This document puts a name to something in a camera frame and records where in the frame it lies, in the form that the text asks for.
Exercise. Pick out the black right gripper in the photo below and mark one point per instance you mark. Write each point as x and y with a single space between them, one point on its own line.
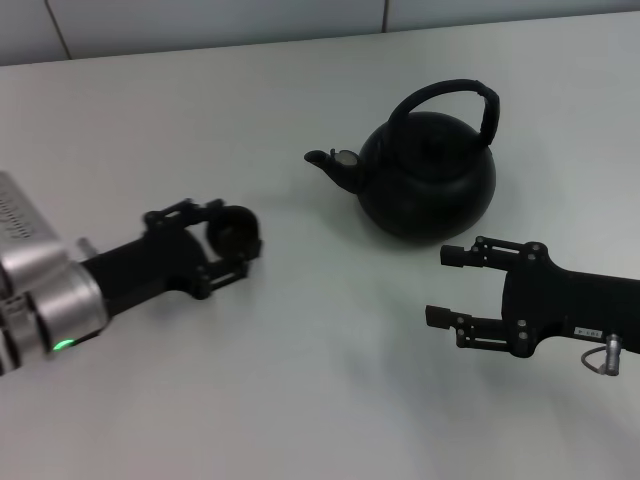
565 300

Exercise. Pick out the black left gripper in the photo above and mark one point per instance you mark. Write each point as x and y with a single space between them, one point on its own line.
145 270

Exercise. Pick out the small dark teacup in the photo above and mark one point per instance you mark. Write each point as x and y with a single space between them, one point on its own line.
235 232

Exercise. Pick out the silver connector plug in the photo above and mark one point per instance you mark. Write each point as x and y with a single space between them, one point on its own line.
611 355

